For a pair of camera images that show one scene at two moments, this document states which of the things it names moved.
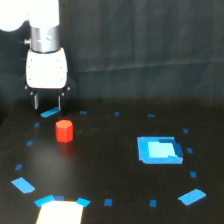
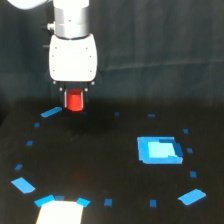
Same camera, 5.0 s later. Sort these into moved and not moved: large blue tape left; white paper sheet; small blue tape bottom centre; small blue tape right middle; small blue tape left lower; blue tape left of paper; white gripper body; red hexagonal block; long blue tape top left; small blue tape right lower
Moved: white gripper body; red hexagonal block
Not moved: large blue tape left; white paper sheet; small blue tape bottom centre; long blue tape top left; small blue tape right middle; small blue tape right lower; blue tape left of paper; small blue tape left lower
